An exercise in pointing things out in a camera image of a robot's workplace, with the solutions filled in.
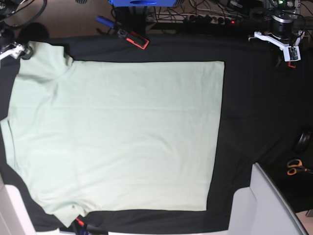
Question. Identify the red clamp bottom edge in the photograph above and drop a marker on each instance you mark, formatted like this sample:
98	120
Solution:
80	223

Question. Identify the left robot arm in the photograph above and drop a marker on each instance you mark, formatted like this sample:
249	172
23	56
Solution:
284	28

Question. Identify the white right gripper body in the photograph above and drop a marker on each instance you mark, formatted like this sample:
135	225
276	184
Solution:
14	50

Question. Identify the blue plastic box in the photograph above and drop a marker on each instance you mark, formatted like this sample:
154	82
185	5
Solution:
152	3

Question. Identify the red black clamp top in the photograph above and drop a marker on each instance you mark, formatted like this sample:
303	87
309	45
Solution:
133	38

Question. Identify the orange handled scissors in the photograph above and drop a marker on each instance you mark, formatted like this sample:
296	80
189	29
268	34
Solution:
295	166

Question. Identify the black table cloth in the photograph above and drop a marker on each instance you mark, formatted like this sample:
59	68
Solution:
264	110

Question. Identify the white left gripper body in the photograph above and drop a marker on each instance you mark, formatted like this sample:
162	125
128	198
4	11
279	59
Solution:
291	51

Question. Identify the black round tape roll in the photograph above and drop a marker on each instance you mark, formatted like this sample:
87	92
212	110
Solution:
303	142

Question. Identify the blue handle tool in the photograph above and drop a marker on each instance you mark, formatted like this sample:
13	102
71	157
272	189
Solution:
107	22

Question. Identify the light green T-shirt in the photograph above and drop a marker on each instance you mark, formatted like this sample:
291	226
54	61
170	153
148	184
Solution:
89	136

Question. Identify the red black clamp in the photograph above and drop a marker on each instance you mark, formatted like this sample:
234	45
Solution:
133	38
291	64

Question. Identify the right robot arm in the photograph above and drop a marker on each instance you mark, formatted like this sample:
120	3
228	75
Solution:
9	8

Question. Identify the white table block left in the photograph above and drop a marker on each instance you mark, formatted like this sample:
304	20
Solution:
14	219

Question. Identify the red black clamp right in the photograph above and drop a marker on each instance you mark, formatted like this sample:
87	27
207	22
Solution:
291	64

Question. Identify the white power strip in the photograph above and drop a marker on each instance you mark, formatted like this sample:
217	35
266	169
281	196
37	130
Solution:
180	18

